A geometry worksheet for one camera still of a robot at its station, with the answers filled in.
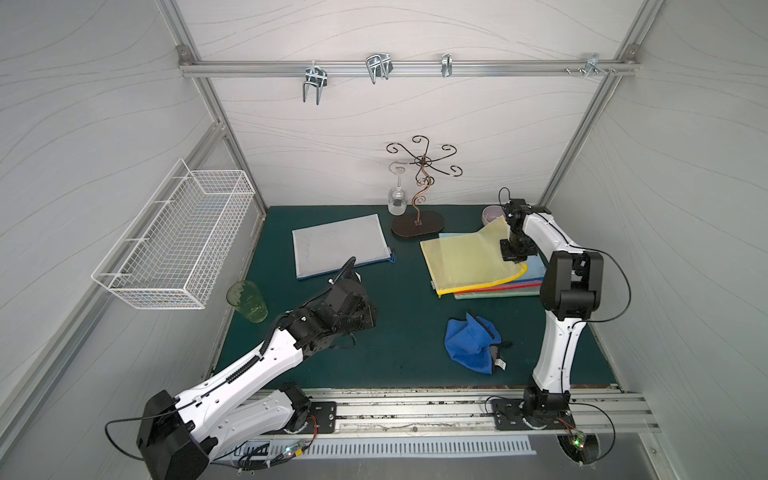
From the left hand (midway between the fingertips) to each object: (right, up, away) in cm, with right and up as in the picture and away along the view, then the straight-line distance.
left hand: (376, 312), depth 76 cm
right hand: (+47, +13, +21) cm, 53 cm away
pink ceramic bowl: (+42, +29, +35) cm, 61 cm away
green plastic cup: (-44, 0, +19) cm, 48 cm away
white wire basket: (-47, +16, -8) cm, 51 cm away
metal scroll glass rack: (+15, +25, +38) cm, 48 cm away
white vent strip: (+4, -31, -6) cm, 32 cm away
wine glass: (+6, +33, +18) cm, 38 cm away
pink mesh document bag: (+41, +3, +19) cm, 45 cm away
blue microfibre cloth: (+26, -9, +4) cm, 28 cm away
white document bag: (-20, +15, +28) cm, 38 cm away
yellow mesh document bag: (+32, +11, +28) cm, 44 cm away
